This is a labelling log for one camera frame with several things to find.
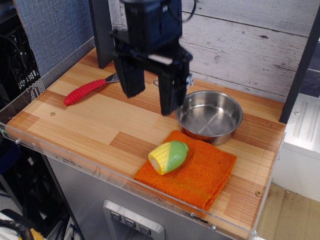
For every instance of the dark grey post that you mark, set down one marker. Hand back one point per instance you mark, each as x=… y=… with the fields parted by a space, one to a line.
x=102 y=26
x=305 y=60

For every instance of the stainless steel cabinet front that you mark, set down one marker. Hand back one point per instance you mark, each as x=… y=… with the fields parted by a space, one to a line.
x=85 y=194

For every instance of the clear acrylic guard rail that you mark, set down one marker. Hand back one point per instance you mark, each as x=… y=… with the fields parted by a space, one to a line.
x=96 y=146

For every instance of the yellow green toy corn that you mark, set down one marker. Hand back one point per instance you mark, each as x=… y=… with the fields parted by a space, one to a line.
x=168 y=156

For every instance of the silver dispenser button panel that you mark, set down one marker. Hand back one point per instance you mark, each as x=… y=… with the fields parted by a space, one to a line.
x=125 y=224

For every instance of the orange knitted cloth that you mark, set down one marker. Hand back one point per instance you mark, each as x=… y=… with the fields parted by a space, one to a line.
x=199 y=180

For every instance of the stainless steel pot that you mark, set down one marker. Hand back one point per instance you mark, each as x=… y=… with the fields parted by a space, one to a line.
x=209 y=115

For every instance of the black equipment rack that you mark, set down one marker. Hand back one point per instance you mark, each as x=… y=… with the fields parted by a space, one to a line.
x=18 y=67

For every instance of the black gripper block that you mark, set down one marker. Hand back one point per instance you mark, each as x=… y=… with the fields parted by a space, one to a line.
x=151 y=43

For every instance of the dark grey left post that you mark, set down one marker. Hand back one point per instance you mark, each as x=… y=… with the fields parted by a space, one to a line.
x=102 y=26

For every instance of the red handled fork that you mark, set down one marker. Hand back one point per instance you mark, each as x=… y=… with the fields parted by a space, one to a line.
x=87 y=88

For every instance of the white metal side unit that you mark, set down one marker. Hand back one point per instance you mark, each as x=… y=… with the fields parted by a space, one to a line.
x=297 y=167

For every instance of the dark grey right post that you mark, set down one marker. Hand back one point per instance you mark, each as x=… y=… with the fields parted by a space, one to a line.
x=305 y=60

